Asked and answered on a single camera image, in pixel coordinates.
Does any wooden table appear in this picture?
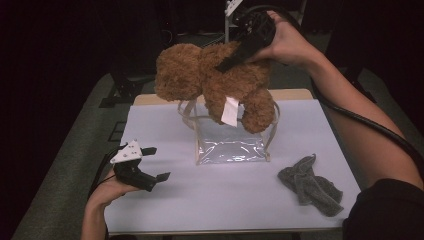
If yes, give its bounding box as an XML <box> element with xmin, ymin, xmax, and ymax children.
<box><xmin>99</xmin><ymin>88</ymin><xmax>364</xmax><ymax>238</ymax></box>

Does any long black cable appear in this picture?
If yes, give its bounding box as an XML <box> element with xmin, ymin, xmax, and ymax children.
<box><xmin>85</xmin><ymin>151</ymin><xmax>118</xmax><ymax>240</ymax></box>

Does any clear bag with beige trim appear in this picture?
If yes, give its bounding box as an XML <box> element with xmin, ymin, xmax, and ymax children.
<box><xmin>177</xmin><ymin>98</ymin><xmax>281</xmax><ymax>166</ymax></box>

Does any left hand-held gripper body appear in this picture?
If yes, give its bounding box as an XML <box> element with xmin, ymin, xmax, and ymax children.
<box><xmin>109</xmin><ymin>139</ymin><xmax>158</xmax><ymax>193</ymax></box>

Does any hand-held gripper cable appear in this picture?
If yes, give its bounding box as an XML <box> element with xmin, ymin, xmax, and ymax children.
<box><xmin>96</xmin><ymin>143</ymin><xmax>130</xmax><ymax>188</ymax></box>
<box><xmin>243</xmin><ymin>4</ymin><xmax>424</xmax><ymax>176</ymax></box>

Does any black upright equipment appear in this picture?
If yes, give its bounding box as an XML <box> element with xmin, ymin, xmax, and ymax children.
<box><xmin>156</xmin><ymin>0</ymin><xmax>184</xmax><ymax>46</ymax></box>

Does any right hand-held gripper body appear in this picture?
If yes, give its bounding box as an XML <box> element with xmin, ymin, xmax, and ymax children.
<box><xmin>224</xmin><ymin>0</ymin><xmax>278</xmax><ymax>51</ymax></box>

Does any white cable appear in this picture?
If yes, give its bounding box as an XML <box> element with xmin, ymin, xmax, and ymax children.
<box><xmin>178</xmin><ymin>31</ymin><xmax>226</xmax><ymax>48</ymax></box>

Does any person's left hand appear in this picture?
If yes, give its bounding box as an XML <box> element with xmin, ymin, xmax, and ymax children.
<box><xmin>87</xmin><ymin>168</ymin><xmax>141</xmax><ymax>208</ymax></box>

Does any right hand-held gripper cable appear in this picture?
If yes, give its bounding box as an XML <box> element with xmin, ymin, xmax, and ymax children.
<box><xmin>243</xmin><ymin>4</ymin><xmax>424</xmax><ymax>176</ymax></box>

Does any grey towel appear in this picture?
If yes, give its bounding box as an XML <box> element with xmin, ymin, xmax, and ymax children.
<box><xmin>277</xmin><ymin>153</ymin><xmax>345</xmax><ymax>218</ymax></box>

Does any left hand-held gripper cable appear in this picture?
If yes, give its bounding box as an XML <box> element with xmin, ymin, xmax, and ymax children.
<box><xmin>96</xmin><ymin>143</ymin><xmax>130</xmax><ymax>188</ymax></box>

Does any brown teddy bear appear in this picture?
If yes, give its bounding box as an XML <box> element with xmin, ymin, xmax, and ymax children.
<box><xmin>154</xmin><ymin>41</ymin><xmax>276</xmax><ymax>134</ymax></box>

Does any dark square floor plate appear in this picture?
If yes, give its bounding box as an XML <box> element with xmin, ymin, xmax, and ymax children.
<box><xmin>108</xmin><ymin>121</ymin><xmax>127</xmax><ymax>143</ymax></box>

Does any person's right hand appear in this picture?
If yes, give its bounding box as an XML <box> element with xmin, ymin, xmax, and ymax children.
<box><xmin>248</xmin><ymin>9</ymin><xmax>321</xmax><ymax>69</ymax></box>

